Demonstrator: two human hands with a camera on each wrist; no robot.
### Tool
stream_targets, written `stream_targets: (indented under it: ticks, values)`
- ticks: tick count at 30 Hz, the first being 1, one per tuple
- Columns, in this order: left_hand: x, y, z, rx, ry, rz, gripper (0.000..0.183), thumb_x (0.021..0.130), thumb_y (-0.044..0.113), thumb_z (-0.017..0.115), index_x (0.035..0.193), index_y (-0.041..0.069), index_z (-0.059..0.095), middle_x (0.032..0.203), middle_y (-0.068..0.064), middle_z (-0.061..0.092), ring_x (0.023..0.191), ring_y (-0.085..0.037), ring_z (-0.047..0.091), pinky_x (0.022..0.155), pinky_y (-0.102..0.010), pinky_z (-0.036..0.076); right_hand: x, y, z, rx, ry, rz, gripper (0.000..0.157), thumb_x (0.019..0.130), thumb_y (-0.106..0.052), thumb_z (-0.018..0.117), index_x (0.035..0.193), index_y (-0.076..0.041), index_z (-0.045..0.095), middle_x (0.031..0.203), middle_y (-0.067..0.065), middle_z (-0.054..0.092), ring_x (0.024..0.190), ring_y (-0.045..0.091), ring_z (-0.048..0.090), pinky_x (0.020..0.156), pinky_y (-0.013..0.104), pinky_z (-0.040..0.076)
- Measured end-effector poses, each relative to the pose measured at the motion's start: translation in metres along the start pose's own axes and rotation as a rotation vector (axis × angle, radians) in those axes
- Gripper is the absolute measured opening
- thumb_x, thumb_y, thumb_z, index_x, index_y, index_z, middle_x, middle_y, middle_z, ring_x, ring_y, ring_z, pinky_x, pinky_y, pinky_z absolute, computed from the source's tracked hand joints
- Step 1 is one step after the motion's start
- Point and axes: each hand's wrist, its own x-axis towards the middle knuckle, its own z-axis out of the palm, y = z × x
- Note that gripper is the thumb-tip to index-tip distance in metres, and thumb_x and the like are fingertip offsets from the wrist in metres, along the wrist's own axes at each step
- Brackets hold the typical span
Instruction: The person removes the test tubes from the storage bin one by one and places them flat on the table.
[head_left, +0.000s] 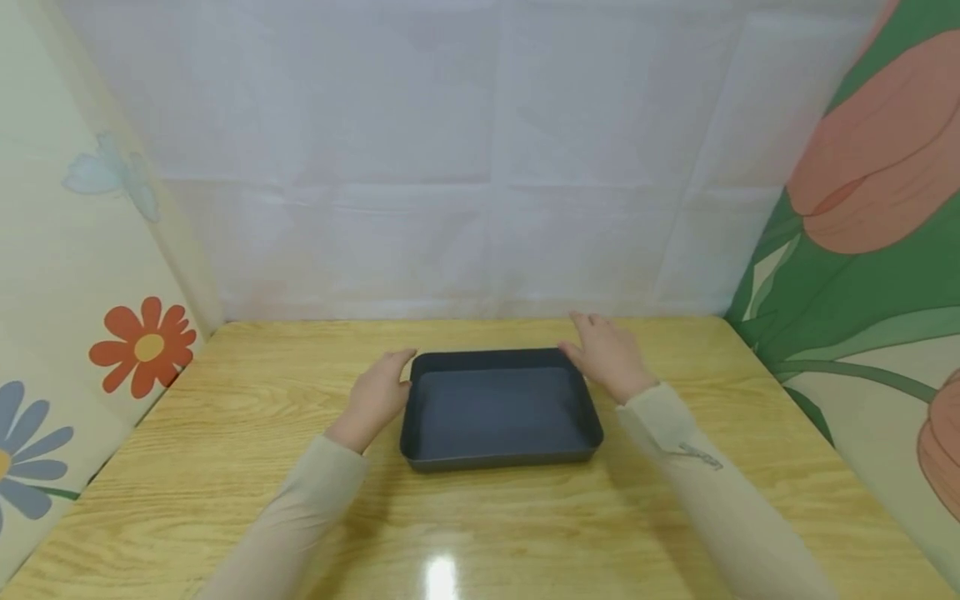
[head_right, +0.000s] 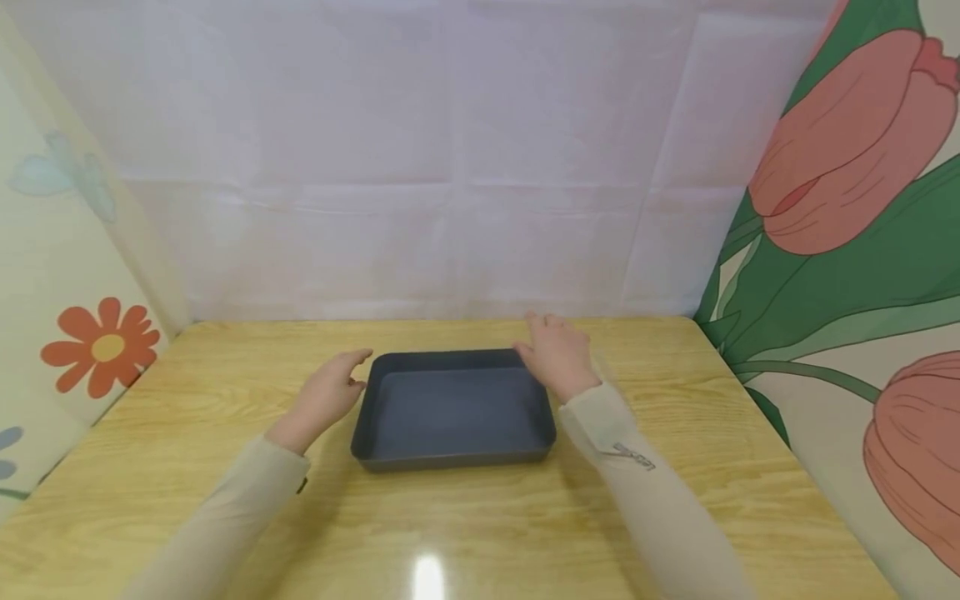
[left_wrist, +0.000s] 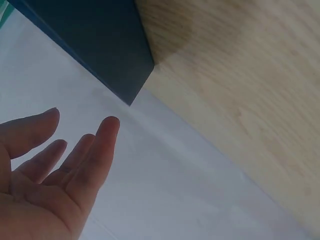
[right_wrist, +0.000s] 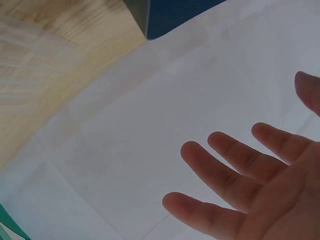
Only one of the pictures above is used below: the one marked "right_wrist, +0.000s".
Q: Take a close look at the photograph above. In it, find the white creased cloth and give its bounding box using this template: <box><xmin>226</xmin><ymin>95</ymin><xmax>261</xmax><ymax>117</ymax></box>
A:
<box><xmin>0</xmin><ymin>0</ymin><xmax>320</xmax><ymax>240</ymax></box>

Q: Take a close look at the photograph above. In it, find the person's right hand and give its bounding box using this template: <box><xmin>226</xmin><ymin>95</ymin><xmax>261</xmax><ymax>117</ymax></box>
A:
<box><xmin>162</xmin><ymin>71</ymin><xmax>320</xmax><ymax>240</ymax></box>

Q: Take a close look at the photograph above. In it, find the teal striped object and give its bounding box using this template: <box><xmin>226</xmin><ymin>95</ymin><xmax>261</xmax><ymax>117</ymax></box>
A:
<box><xmin>0</xmin><ymin>202</ymin><xmax>33</xmax><ymax>240</ymax></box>

